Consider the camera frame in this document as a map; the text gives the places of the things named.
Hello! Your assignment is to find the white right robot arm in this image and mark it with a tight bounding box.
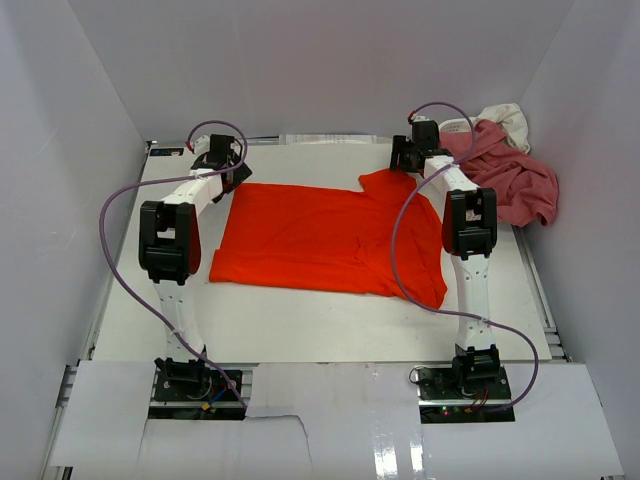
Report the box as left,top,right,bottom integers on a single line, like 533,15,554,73
390,115,501,399

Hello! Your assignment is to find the white perforated laundry basket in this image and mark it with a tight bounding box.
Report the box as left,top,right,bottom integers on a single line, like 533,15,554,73
439,117,476,133

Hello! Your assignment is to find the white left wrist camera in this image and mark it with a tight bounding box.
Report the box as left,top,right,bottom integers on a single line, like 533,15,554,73
186,135,210,157

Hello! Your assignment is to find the cream white t shirt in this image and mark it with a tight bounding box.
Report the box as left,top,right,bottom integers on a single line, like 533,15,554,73
474,103,531,153

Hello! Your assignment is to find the orange t shirt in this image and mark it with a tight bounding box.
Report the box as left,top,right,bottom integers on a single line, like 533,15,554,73
209,170,447,308

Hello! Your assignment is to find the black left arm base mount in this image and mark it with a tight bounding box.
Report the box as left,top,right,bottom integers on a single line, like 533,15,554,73
148,358,246,421

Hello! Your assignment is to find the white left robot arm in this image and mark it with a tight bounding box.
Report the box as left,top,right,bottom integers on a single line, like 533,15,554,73
138,134,252,400

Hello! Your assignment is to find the black corner label plate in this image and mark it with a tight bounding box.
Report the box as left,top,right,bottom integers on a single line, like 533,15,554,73
148,147,184,157

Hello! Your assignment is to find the pink t shirt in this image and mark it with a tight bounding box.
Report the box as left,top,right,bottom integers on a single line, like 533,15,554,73
440,120,559,227

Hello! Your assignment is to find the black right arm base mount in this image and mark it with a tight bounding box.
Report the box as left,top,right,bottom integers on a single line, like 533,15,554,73
408,365,515,425

